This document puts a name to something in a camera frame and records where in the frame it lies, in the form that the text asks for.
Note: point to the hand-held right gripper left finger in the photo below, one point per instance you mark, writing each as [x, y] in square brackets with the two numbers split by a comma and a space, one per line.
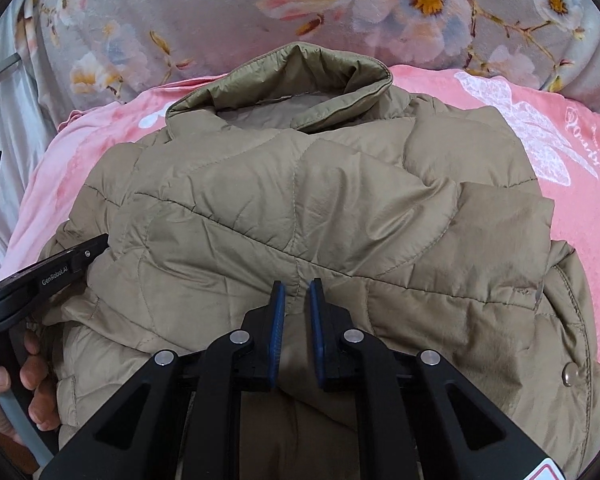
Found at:
[278, 312]

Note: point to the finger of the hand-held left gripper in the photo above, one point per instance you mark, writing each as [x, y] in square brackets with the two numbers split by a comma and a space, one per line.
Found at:
[92, 249]

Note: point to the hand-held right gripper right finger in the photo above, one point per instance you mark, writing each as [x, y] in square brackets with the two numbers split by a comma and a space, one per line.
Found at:
[315, 320]

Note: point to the tan quilted puffer jacket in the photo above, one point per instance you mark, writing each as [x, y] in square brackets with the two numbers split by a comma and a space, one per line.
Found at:
[330, 200]

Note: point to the silver satin cloth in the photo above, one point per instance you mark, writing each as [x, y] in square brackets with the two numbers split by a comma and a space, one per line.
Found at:
[10, 125]

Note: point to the grey floral blanket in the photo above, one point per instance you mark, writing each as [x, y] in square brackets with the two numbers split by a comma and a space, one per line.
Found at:
[220, 15]

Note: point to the pink blanket with white bows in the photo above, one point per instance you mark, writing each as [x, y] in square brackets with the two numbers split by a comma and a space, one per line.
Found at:
[570, 240]

